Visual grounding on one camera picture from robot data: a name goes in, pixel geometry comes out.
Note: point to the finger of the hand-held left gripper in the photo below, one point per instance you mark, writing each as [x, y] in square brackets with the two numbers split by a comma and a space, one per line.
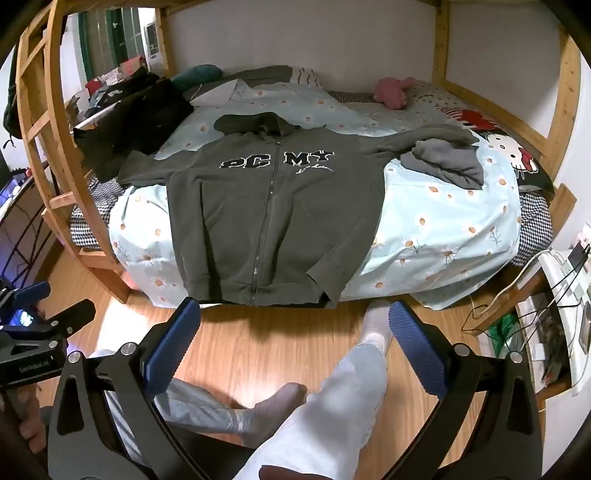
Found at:
[69, 319]
[34, 294]

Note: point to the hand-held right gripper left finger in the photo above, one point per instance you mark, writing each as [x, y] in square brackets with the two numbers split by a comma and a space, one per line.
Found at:
[171, 337]

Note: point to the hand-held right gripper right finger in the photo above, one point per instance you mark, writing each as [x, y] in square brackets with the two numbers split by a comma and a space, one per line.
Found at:
[415, 350]

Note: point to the grey zip hoodie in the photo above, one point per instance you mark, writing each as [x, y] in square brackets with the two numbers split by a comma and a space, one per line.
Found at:
[268, 207]

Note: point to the black clothes pile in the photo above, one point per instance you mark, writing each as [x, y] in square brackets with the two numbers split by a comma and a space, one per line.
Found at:
[138, 110]

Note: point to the person's left hand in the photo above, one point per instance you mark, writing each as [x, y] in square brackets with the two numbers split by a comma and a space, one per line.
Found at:
[33, 415]

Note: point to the person's left leg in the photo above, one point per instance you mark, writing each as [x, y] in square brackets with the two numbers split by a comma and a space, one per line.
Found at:
[203, 410]

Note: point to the person's leg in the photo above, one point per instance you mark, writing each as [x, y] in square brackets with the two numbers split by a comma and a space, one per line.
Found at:
[332, 406]
[203, 410]

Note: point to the green plastic bag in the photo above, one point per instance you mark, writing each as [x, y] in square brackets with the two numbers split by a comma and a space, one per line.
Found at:
[503, 332]

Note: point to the person's right leg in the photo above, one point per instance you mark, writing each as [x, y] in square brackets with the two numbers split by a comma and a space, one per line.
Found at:
[332, 406]

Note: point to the computer monitor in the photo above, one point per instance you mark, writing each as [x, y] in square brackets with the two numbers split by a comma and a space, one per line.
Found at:
[11, 194]

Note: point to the wooden nightstand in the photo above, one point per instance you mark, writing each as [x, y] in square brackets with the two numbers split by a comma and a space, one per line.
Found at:
[512, 300]

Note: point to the floral light blue duvet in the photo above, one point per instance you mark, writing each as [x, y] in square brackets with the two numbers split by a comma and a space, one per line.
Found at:
[438, 221]

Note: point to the white power strip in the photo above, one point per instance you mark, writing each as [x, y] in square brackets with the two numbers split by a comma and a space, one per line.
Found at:
[561, 286]

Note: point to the dark hanging cloth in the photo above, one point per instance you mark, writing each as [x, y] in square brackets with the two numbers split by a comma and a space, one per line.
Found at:
[13, 106]

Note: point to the grey folded garment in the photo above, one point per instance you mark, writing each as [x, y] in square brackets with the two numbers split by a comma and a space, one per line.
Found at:
[443, 161]

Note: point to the cartoon cat pillow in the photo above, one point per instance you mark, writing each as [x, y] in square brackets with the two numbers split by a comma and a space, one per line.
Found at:
[508, 143]

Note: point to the red patterned box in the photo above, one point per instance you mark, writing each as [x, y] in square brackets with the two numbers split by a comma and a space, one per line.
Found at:
[133, 65]

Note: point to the dotted white pillow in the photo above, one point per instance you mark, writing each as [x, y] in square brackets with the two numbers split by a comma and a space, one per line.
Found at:
[434, 97]

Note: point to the pink plush toy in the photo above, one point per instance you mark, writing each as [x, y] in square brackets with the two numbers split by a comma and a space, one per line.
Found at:
[390, 92]

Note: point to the teal pillow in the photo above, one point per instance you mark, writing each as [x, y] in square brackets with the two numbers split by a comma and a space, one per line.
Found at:
[196, 77]

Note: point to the green framed window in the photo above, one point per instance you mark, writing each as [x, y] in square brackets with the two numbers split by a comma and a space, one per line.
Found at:
[124, 32]

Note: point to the dark grey blanket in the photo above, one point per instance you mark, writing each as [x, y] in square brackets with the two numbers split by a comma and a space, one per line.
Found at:
[258, 74]

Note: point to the striped cloth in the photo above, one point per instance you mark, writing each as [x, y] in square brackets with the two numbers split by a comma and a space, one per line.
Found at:
[307, 77]

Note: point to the wooden bunk bed frame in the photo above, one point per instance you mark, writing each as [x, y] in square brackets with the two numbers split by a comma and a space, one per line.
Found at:
[41, 138]

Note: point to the white wall appliance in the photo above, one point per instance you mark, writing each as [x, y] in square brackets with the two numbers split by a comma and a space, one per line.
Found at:
[154, 41]

